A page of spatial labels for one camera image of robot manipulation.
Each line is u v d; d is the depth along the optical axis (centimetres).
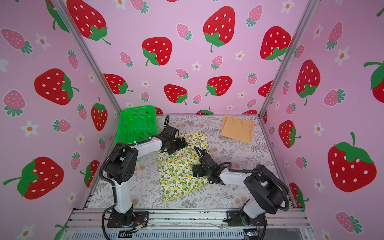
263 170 48
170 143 78
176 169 91
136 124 116
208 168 69
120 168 52
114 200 59
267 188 45
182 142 89
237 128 111
